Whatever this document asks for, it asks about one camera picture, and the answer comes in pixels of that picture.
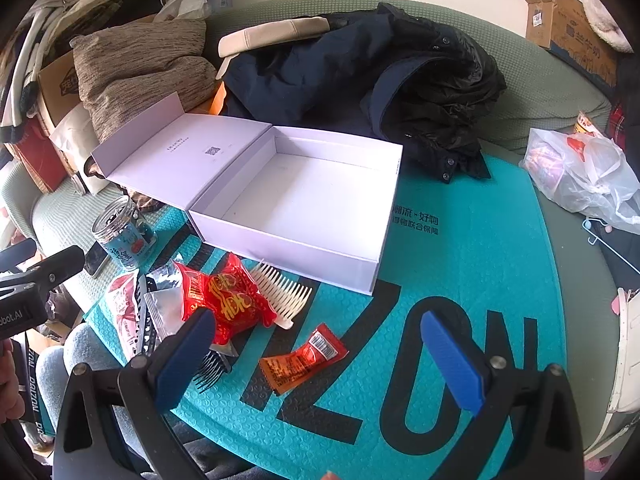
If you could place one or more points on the clear jar with blue label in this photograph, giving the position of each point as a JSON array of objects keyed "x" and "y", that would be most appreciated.
[{"x": 125, "y": 240}]

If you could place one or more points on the white fabric item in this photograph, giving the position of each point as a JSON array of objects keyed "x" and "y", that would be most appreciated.
[{"x": 625, "y": 360}]

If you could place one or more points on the dark navy jacket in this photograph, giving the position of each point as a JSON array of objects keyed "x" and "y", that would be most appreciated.
[{"x": 325, "y": 75}]

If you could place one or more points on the beige cap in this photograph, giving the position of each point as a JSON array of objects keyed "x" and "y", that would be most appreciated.
[{"x": 270, "y": 35}]

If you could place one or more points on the yellow red snack packet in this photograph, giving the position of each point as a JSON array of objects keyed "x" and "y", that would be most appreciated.
[{"x": 585, "y": 122}]

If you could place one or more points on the white fluffy cloth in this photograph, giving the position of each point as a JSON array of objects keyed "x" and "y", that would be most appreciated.
[{"x": 605, "y": 15}]

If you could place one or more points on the black smartphone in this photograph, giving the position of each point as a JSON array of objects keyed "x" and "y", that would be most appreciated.
[{"x": 95, "y": 260}]

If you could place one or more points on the orange plastic item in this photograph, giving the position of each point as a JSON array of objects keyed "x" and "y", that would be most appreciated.
[{"x": 218, "y": 100}]

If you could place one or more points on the black plastic comb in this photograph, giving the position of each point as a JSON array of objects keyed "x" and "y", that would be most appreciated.
[{"x": 212, "y": 367}]

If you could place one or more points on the black hair claw clip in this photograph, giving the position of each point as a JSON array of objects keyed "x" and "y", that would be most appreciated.
[{"x": 142, "y": 330}]

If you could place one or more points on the brown printed cardboard box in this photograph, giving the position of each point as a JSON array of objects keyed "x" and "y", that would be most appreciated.
[{"x": 57, "y": 85}]

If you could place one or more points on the brown woven pillow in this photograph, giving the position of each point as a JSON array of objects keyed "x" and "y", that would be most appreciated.
[{"x": 140, "y": 70}]

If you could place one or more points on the cream plastic comb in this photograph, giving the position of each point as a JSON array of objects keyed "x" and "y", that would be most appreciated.
[{"x": 280, "y": 290}]

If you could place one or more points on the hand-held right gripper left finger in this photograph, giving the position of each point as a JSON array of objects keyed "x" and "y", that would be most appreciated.
[{"x": 185, "y": 355}]

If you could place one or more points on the white cardboard box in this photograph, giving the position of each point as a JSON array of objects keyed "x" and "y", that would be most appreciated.
[{"x": 300, "y": 200}]

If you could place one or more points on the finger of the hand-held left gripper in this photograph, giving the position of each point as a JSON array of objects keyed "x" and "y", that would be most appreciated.
[
  {"x": 50, "y": 265},
  {"x": 17, "y": 251}
]

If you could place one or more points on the open brown cardboard box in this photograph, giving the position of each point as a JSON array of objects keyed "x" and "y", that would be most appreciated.
[{"x": 550, "y": 20}]

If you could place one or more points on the red plaid cloth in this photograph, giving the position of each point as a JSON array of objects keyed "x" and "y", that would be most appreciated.
[{"x": 619, "y": 120}]

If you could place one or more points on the red box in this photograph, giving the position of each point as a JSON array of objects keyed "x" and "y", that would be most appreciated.
[{"x": 40, "y": 160}]

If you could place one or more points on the pink white snack packet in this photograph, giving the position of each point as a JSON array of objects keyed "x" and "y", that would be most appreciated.
[{"x": 122, "y": 310}]

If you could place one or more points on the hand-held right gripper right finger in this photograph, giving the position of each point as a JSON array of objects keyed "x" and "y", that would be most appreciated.
[{"x": 450, "y": 360}]

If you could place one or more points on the orange-red sauce sachet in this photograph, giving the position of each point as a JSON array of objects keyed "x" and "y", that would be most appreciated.
[{"x": 300, "y": 360}]

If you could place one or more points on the white plastic bag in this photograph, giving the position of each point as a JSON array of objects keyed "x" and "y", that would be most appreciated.
[{"x": 590, "y": 175}]

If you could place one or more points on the teal bubble mailer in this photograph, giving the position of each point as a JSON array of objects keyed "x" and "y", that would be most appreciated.
[{"x": 450, "y": 260}]

